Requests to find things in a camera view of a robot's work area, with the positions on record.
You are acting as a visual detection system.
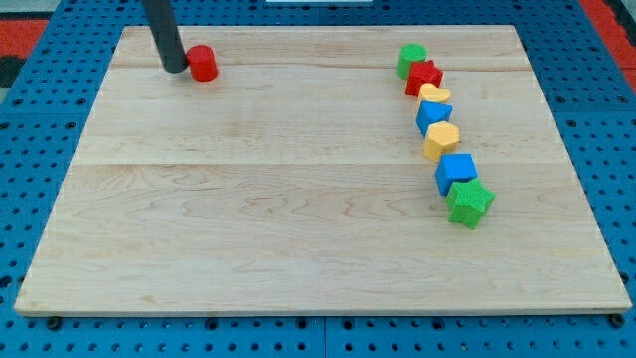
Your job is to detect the green cylinder block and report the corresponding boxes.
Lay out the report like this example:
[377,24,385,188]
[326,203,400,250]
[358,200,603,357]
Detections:
[396,43,428,80]

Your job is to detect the blue cube block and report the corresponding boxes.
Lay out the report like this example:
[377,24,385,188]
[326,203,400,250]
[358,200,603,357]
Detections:
[434,153,478,197]

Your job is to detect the green star block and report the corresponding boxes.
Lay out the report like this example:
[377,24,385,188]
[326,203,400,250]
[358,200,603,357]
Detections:
[446,178,496,229]

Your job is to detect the red star block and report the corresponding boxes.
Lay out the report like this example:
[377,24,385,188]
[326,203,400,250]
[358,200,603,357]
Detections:
[404,60,443,96]

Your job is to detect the yellow hexagon block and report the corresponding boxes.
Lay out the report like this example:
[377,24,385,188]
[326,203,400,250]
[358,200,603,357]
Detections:
[423,121,460,162]

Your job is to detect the yellow heart block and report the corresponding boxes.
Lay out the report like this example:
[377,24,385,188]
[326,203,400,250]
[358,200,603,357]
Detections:
[417,83,452,103]

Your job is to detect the red cylinder block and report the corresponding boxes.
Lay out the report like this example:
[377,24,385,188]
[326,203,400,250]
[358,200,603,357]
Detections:
[186,45,219,82]

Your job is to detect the blue triangle block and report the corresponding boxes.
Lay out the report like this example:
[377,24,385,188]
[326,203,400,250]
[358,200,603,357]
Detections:
[415,100,453,136]

